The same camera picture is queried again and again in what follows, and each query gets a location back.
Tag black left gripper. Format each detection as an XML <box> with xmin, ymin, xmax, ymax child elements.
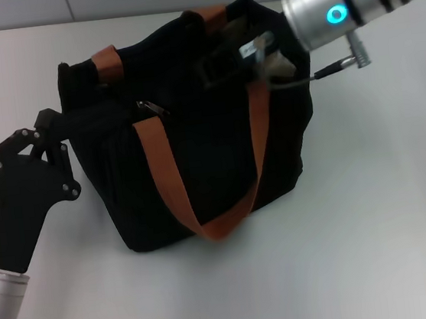
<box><xmin>0</xmin><ymin>105</ymin><xmax>91</xmax><ymax>277</ymax></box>

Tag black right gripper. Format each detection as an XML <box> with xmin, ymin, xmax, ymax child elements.
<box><xmin>197</xmin><ymin>37</ymin><xmax>268</xmax><ymax>89</ymax></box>

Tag silver zipper pull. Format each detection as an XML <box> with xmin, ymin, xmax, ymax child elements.
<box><xmin>135</xmin><ymin>97</ymin><xmax>170</xmax><ymax>119</ymax></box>

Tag black food bag orange handles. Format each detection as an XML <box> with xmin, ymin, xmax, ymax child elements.
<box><xmin>49</xmin><ymin>0</ymin><xmax>330</xmax><ymax>260</ymax></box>

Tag right gripper cable with connector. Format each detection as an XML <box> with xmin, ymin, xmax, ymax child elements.
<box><xmin>261</xmin><ymin>29</ymin><xmax>376</xmax><ymax>91</ymax></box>

